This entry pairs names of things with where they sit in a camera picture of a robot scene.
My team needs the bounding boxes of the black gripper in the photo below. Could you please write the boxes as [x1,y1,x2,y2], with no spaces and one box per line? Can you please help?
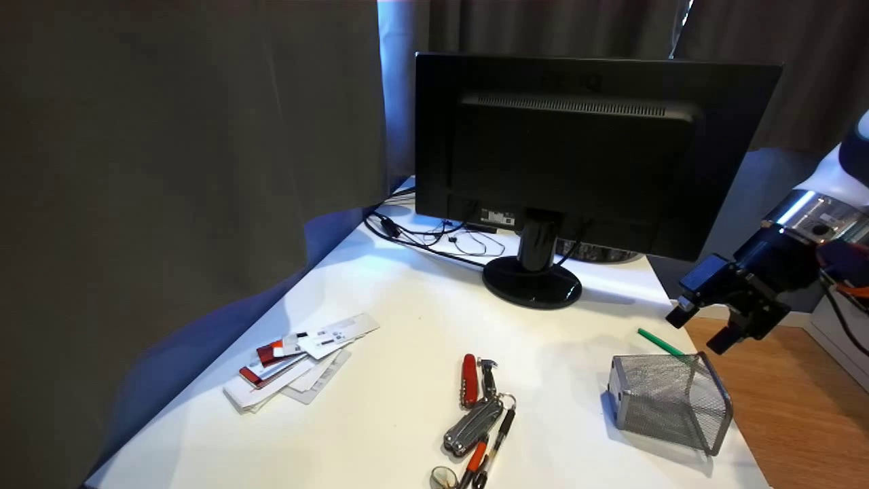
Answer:
[664,228,817,356]

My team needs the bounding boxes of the green pen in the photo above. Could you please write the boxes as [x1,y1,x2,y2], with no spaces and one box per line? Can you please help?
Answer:
[639,329,693,360]

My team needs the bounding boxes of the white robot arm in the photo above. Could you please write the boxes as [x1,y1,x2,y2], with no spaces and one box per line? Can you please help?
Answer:
[664,110,869,352]

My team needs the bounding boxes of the silver mesh pen basket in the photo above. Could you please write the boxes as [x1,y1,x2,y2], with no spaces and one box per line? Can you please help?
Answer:
[602,352,734,455]

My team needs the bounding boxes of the black round monitor stand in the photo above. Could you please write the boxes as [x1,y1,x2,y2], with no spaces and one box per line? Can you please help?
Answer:
[480,212,580,309]

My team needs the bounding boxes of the black computer monitor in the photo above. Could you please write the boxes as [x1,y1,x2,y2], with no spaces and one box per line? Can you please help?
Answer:
[416,53,781,261]

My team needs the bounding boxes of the red pocket knife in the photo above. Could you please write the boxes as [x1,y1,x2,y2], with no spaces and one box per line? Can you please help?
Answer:
[458,352,480,406]

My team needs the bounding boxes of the grey multitool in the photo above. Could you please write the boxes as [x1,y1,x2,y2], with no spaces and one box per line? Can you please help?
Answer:
[442,358,507,459]

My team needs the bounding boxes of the white and red cards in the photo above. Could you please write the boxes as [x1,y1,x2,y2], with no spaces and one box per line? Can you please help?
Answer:
[223,314,378,413]

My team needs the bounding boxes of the dark grey curtain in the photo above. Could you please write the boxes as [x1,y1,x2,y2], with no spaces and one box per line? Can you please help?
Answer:
[0,0,383,489]

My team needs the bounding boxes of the black cables on desk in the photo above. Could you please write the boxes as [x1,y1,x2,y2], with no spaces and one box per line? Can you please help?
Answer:
[360,184,510,269]

